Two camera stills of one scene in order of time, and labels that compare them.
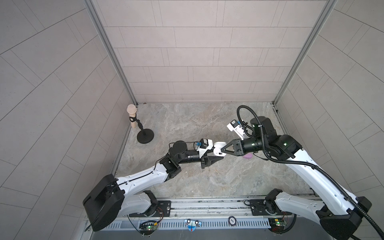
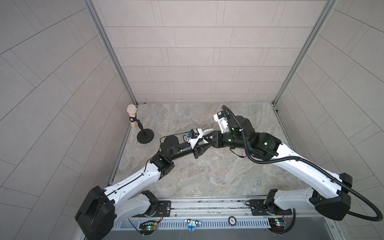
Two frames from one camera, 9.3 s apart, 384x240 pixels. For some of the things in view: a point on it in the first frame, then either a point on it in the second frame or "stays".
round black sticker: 232,221 stays
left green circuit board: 147,230 stays
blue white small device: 192,224 stays
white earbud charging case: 217,150 to 206,131
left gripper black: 208,162 to 200,150
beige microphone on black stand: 145,136 stays
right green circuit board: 277,225 stays
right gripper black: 232,142 to 217,141
